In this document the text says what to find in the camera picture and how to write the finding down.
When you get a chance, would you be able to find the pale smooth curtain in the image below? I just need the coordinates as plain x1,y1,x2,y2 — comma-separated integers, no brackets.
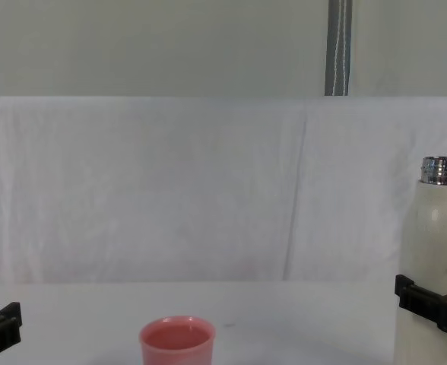
0,0,447,99

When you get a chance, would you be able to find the grey striped post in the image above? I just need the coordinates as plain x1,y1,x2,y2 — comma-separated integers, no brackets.
324,0,353,97

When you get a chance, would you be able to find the white table cloth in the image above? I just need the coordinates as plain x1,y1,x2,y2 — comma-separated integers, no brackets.
0,281,447,365

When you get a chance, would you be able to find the white wrinkled curtain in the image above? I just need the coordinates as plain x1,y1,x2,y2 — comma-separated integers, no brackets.
0,95,447,284

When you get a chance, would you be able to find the pink plastic cup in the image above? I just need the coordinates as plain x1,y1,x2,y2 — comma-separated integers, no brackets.
138,315,217,365

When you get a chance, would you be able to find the cream vacuum bottle steel neck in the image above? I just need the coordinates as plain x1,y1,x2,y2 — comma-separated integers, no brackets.
393,155,447,365

